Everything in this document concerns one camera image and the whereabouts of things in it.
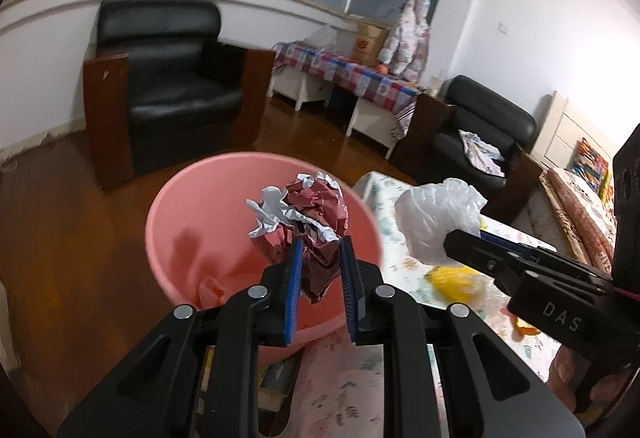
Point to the pink plastic bucket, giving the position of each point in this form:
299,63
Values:
200,218

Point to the beige bed headboard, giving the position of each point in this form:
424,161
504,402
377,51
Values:
565,127

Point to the floral bear print tablecloth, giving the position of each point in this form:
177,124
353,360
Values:
395,278

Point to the white wooden stool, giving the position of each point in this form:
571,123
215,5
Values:
372,122
297,85

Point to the red patterned quilt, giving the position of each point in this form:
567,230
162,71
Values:
582,213

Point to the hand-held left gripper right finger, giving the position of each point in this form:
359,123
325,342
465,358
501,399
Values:
349,278

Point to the person's right hand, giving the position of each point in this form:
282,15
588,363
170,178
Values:
562,368

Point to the orange fruit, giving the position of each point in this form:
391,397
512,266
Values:
383,69

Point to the colourful patterned pillow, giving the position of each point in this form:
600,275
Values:
592,165

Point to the small orange scrap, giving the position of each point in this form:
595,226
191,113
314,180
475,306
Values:
526,329

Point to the floral padded jacket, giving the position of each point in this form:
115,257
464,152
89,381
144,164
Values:
407,37

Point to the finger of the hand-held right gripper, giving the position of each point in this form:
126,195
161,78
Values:
475,250
560,262

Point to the white plastic bag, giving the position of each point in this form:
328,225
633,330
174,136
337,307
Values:
430,218

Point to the table with checked cloth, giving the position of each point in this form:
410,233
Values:
350,72

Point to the brown paper bag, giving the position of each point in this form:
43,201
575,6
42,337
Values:
369,42

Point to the light patterned cloth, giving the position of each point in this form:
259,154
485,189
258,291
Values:
482,152

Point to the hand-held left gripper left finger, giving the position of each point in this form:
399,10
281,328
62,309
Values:
295,278

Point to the clear plastic cup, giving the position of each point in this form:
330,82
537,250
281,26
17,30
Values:
435,85

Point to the clear plastic bag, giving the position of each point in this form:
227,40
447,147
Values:
322,37

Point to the beige bed base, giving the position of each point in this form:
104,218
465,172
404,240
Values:
537,218

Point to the yellow plastic bag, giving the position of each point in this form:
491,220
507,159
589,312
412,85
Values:
452,280

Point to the red and white paper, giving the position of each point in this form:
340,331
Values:
320,203

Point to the black armchair with wooden sides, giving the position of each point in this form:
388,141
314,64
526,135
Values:
170,82
475,117

